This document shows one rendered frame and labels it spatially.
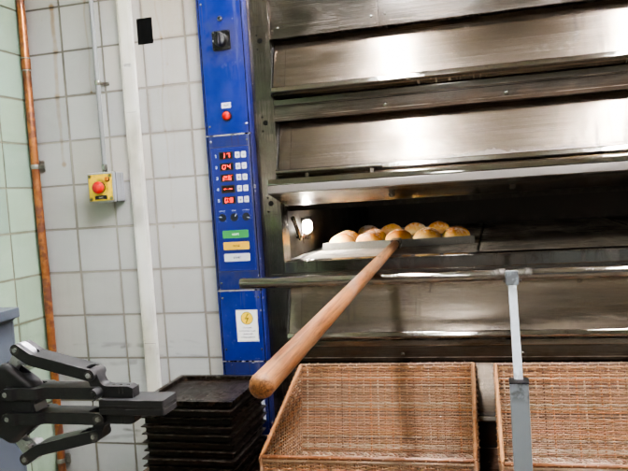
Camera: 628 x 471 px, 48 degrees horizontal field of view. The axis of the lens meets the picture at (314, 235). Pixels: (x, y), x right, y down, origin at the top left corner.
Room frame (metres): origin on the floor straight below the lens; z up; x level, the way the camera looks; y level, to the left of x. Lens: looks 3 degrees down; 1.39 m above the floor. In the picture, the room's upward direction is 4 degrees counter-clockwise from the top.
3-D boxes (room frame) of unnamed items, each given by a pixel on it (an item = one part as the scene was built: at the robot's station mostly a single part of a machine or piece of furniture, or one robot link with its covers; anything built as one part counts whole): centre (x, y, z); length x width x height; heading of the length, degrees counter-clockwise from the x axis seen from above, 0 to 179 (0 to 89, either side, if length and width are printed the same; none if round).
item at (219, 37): (2.25, 0.26, 1.92); 0.06 x 0.04 x 0.11; 75
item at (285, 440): (1.93, -0.14, 0.72); 0.56 x 0.49 x 0.28; 77
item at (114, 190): (2.38, 0.69, 1.46); 0.10 x 0.07 x 0.10; 75
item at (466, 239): (2.70, -0.34, 1.20); 0.55 x 0.36 x 0.03; 78
